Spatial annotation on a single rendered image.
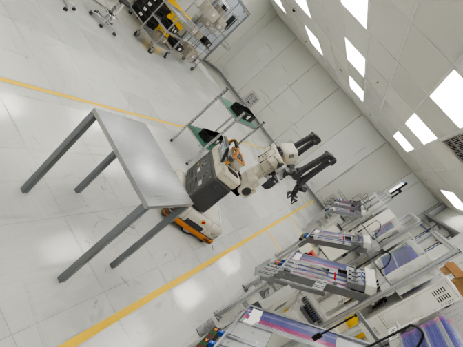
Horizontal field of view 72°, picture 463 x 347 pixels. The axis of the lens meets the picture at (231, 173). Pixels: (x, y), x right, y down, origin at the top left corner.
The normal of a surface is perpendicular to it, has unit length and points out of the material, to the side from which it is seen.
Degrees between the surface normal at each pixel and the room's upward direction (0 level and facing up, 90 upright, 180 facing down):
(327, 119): 90
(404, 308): 90
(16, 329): 0
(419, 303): 90
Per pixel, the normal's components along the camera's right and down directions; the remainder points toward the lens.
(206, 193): 0.12, 0.56
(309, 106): -0.37, 0.00
